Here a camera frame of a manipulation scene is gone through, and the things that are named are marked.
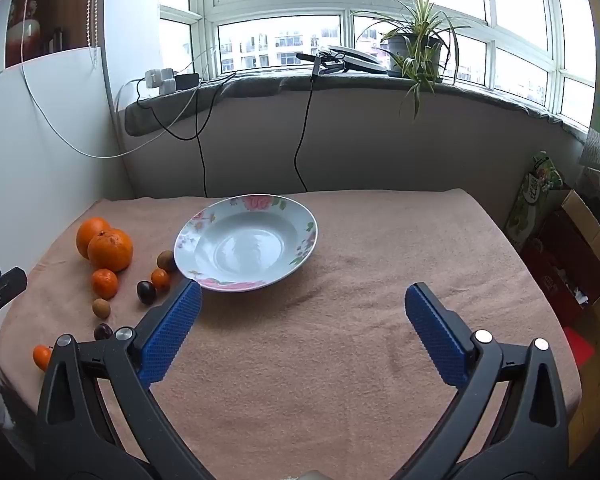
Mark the small mandarin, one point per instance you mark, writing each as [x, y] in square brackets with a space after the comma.
[42, 357]
[160, 278]

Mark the large orange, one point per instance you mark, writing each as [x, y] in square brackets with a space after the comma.
[110, 250]
[86, 235]

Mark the brown kiwi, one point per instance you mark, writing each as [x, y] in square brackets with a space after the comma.
[164, 258]

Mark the dark plum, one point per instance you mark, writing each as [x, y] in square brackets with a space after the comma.
[145, 292]
[103, 332]

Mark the red paper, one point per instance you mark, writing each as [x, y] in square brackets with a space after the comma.
[580, 347]

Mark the medium mandarin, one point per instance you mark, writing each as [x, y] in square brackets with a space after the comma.
[104, 283]

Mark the green snack bag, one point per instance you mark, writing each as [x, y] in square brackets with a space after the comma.
[535, 195]

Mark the black power adapter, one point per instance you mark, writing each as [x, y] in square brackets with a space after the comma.
[187, 80]

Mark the cardboard box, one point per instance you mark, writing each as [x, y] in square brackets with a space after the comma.
[580, 245]

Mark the floral white plate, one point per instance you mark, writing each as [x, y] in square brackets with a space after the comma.
[250, 245]

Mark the white panel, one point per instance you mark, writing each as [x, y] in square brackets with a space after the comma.
[40, 160]

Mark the brown longan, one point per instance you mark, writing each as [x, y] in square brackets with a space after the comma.
[101, 308]

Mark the spider plant in grey pot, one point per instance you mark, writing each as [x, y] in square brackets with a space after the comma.
[410, 55]

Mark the white black device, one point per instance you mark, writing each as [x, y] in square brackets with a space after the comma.
[355, 58]

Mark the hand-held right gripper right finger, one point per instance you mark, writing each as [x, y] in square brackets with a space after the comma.
[437, 335]

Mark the white chargers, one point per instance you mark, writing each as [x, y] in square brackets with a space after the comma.
[156, 80]

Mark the white window frame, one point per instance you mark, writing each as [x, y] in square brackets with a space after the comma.
[345, 2]

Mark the pink blanket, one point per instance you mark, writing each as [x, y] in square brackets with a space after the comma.
[330, 335]

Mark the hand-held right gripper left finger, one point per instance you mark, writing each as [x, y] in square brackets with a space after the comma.
[172, 330]

